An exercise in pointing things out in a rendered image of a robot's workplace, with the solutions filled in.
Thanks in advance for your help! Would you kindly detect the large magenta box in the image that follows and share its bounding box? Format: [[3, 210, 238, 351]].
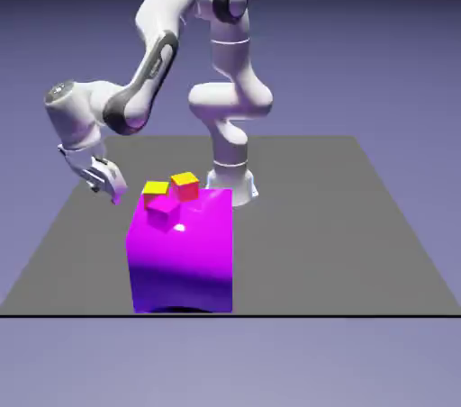
[[125, 187, 234, 315]]

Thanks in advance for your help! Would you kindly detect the small orange cube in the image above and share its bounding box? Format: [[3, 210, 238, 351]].
[[170, 171, 201, 204]]

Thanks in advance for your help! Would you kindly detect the small magenta cube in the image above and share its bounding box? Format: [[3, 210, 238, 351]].
[[146, 194, 182, 234]]

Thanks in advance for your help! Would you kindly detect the small yellow cube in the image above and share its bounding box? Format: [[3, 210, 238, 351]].
[[142, 180, 171, 211]]

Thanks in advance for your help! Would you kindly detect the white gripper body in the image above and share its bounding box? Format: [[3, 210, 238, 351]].
[[58, 144, 128, 198]]

